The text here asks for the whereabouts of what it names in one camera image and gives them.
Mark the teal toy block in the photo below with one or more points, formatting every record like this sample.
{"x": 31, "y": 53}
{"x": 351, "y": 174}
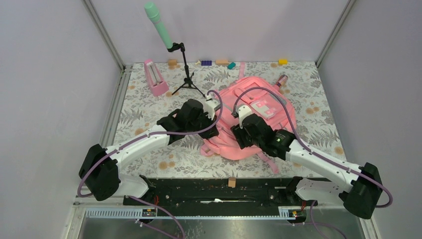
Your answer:
{"x": 231, "y": 65}

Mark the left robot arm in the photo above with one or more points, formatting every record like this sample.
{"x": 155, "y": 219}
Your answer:
{"x": 101, "y": 172}

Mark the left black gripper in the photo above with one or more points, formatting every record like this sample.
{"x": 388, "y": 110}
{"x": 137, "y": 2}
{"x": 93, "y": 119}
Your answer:
{"x": 209, "y": 134}

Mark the tan wooden block rear left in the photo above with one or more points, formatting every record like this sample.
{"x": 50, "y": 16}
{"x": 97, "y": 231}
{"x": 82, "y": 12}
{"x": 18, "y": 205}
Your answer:
{"x": 172, "y": 62}

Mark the mint green microphone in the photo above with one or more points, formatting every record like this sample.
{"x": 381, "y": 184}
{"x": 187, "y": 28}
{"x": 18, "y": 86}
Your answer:
{"x": 153, "y": 14}

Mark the wooden block on base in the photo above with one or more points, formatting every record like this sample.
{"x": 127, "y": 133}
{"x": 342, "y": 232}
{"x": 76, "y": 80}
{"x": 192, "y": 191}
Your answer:
{"x": 231, "y": 182}

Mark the pink school backpack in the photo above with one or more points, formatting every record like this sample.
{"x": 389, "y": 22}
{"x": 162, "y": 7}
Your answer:
{"x": 265, "y": 100}

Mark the purple toy block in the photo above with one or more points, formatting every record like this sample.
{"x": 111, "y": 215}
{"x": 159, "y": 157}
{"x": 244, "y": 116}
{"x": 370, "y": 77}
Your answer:
{"x": 206, "y": 63}

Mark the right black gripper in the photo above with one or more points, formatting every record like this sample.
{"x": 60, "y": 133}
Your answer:
{"x": 239, "y": 134}

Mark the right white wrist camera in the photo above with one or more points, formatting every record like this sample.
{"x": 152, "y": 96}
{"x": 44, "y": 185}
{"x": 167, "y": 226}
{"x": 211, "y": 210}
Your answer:
{"x": 241, "y": 113}

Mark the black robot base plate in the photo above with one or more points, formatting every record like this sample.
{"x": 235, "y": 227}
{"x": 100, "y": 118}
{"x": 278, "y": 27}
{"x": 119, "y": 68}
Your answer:
{"x": 213, "y": 198}

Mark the long tan wooden block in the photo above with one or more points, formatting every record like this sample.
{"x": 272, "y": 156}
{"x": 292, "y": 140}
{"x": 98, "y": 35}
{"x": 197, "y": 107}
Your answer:
{"x": 222, "y": 62}

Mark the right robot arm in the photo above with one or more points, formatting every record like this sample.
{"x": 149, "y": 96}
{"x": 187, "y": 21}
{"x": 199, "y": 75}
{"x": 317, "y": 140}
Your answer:
{"x": 357, "y": 187}

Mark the black microphone tripod stand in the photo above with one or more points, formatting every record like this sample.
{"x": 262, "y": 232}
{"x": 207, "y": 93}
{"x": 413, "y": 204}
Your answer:
{"x": 188, "y": 83}

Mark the pink metronome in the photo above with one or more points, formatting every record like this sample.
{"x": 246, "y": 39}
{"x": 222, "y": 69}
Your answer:
{"x": 154, "y": 79}

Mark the yellow toy block rear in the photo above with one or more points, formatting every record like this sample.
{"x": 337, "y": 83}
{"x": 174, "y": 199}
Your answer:
{"x": 282, "y": 61}

